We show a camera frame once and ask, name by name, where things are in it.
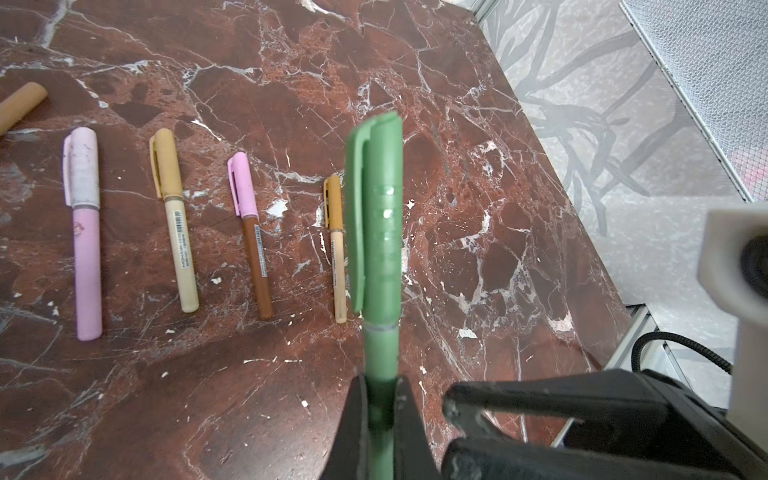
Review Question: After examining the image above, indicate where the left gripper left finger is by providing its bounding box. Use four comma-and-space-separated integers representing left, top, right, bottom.
320, 374, 368, 480

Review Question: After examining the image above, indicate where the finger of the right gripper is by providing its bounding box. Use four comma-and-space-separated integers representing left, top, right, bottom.
443, 380, 660, 423
441, 438, 735, 479

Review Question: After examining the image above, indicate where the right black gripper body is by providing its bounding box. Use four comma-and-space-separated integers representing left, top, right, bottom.
563, 370, 767, 479

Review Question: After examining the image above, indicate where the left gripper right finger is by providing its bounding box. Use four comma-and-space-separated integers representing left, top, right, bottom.
393, 376, 441, 480

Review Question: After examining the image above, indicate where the orange brown pen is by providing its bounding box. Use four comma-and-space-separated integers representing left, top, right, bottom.
330, 229, 347, 324

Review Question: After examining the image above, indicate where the light green pen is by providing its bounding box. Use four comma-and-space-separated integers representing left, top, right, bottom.
242, 216, 274, 320

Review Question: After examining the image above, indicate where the ochre pen cap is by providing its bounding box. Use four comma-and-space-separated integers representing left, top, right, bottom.
323, 174, 344, 232

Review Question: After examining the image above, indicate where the green pen cap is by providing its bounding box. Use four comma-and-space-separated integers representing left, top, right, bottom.
344, 111, 403, 329

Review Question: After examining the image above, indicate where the tan pen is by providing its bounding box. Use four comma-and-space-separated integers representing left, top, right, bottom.
165, 197, 200, 313

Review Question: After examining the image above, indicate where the tan pen cap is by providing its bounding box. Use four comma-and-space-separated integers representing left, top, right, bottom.
149, 128, 183, 200

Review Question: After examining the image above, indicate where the pink pen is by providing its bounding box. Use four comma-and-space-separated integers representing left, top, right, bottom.
73, 206, 103, 341

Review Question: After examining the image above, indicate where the dark green pen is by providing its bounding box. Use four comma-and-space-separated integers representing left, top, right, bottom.
362, 321, 399, 479

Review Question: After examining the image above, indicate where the magenta pink pen cap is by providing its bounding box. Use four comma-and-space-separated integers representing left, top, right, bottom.
227, 152, 258, 218

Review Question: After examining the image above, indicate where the light pink pen cap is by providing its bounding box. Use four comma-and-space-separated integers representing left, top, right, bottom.
62, 127, 100, 209

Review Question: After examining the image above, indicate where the pink item in basket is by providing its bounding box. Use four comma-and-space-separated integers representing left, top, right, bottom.
731, 146, 767, 201

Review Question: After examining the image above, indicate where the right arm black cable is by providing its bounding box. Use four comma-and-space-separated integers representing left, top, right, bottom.
629, 331, 734, 376

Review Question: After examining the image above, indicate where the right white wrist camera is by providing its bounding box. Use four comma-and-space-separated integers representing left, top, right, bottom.
697, 202, 767, 450

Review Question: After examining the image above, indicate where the white wire mesh basket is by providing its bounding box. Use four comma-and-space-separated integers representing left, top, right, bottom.
620, 1, 767, 201

